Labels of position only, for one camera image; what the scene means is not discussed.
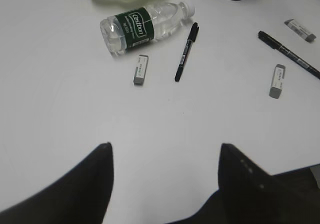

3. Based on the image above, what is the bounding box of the grey white eraser left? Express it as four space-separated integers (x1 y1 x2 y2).
133 54 149 86

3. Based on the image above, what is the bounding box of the grey white eraser middle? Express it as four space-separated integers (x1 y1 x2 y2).
269 64 286 99

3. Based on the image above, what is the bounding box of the black marker pen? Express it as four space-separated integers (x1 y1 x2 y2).
258 30 320 79
174 22 199 82

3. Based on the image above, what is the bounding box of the grey white eraser right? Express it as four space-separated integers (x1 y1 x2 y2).
284 19 317 43

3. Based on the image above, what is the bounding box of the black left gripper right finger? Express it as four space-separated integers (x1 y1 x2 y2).
178 143 320 224

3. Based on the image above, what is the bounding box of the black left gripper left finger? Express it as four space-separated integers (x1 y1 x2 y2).
0 142 114 224

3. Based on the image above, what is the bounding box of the clear water bottle green label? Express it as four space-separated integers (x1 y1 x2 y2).
100 1 196 55

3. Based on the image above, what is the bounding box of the grey white eraser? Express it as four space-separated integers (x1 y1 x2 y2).
284 19 317 43
133 54 149 86
269 64 286 99

